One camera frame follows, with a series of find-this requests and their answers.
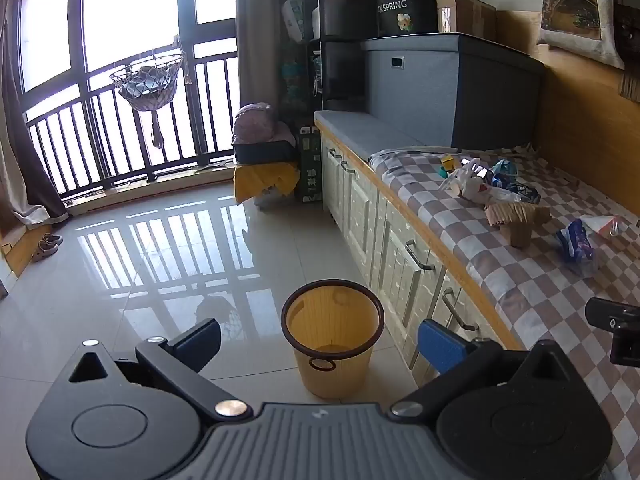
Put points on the black drawer tower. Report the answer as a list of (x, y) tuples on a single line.
[(345, 15)]

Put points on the white orange plastic wrapper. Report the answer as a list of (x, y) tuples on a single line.
[(602, 224)]

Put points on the torn cardboard piece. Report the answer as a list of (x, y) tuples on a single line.
[(517, 217)]

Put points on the white teal snack wrapper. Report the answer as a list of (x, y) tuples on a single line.
[(504, 170)]

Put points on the large black framed window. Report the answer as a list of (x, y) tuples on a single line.
[(115, 15)]

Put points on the purple floral packet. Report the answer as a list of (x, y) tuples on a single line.
[(577, 245)]

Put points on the clear plastic storage box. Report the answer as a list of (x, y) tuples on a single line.
[(272, 197)]

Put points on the cardboard box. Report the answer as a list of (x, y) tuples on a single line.
[(467, 12)]

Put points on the black round tin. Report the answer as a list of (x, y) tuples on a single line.
[(407, 12)]

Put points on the beige shoe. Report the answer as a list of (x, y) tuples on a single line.
[(42, 252), (51, 239)]

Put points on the grey seat pad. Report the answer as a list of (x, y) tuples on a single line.
[(360, 130)]

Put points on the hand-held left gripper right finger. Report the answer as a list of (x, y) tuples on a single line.
[(440, 346)]

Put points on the brown white checkered blanket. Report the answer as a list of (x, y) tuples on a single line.
[(525, 300)]

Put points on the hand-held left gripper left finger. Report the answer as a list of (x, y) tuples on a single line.
[(197, 344)]

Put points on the white plastic bag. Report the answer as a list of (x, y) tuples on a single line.
[(472, 187)]

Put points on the small yellow green carton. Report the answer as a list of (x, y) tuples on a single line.
[(448, 165)]

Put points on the black balcony railing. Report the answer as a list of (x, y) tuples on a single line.
[(125, 135)]

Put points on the yellow plastic waste bin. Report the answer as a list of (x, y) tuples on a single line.
[(332, 372)]

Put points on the dark blue snack wrapper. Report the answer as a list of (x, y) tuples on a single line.
[(522, 191)]

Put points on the yellow cloth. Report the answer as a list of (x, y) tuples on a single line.
[(255, 177)]

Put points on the pink cushion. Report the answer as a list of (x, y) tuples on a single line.
[(255, 122)]

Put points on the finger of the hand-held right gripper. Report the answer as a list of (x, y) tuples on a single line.
[(612, 314)]

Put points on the white cabinet with wooden top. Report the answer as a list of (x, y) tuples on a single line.
[(370, 220)]

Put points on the brown curtain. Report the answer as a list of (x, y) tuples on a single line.
[(20, 160)]

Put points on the grey curtain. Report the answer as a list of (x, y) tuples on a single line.
[(255, 35)]

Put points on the printed throw pillow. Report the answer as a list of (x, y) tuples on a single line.
[(577, 10)]

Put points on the grey fabric storage box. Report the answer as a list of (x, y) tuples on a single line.
[(415, 90)]

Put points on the white green printed package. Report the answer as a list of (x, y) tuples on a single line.
[(294, 20)]

